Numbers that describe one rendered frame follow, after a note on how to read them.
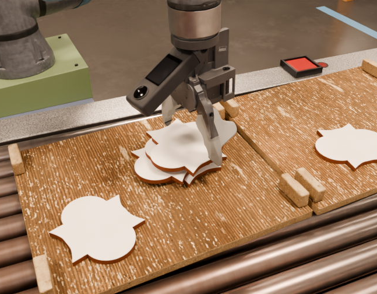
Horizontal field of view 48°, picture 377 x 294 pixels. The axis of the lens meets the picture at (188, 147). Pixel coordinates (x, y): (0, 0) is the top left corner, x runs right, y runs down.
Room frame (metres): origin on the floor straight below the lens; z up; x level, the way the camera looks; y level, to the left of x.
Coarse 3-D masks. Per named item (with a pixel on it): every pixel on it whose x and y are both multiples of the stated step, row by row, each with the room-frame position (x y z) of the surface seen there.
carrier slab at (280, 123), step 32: (256, 96) 0.81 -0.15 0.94; (288, 96) 0.81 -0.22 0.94; (320, 96) 0.81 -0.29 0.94; (352, 96) 0.81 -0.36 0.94; (256, 128) 0.69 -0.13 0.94; (288, 128) 0.69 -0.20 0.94; (320, 128) 0.69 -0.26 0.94; (288, 160) 0.59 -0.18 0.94; (320, 160) 0.59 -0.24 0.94; (352, 192) 0.50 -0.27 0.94
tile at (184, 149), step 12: (180, 132) 0.62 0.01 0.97; (192, 132) 0.62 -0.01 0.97; (156, 144) 0.60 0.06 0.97; (168, 144) 0.59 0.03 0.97; (180, 144) 0.59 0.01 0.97; (192, 144) 0.59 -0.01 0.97; (156, 156) 0.55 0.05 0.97; (168, 156) 0.55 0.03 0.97; (180, 156) 0.55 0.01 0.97; (192, 156) 0.55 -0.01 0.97; (204, 156) 0.55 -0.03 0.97; (168, 168) 0.52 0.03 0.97; (180, 168) 0.53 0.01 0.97; (192, 168) 0.52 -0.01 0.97
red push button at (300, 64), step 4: (292, 60) 1.00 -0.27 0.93; (296, 60) 1.00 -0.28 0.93; (300, 60) 1.00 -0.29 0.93; (304, 60) 1.00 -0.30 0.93; (292, 64) 0.98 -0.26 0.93; (296, 64) 0.98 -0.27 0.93; (300, 64) 0.98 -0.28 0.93; (304, 64) 0.98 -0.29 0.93; (308, 64) 0.98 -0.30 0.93; (312, 64) 0.98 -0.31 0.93; (296, 68) 0.95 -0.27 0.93; (300, 68) 0.95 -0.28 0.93; (304, 68) 0.95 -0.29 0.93; (308, 68) 0.95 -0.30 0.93
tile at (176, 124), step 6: (168, 126) 0.65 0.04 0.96; (174, 126) 0.65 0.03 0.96; (180, 126) 0.65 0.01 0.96; (192, 126) 0.65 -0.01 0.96; (150, 132) 0.63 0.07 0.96; (156, 132) 0.63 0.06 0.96; (162, 132) 0.63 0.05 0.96; (168, 132) 0.63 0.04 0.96; (150, 138) 0.63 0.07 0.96; (150, 144) 0.60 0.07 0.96; (150, 150) 0.58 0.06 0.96
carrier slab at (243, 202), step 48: (48, 144) 0.63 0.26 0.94; (96, 144) 0.63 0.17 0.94; (144, 144) 0.63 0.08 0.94; (240, 144) 0.63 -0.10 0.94; (48, 192) 0.50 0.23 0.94; (96, 192) 0.50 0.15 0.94; (144, 192) 0.50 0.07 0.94; (192, 192) 0.50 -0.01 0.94; (240, 192) 0.50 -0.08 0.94; (48, 240) 0.41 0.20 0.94; (144, 240) 0.41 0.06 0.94; (192, 240) 0.41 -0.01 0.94; (240, 240) 0.41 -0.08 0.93; (96, 288) 0.33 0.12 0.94
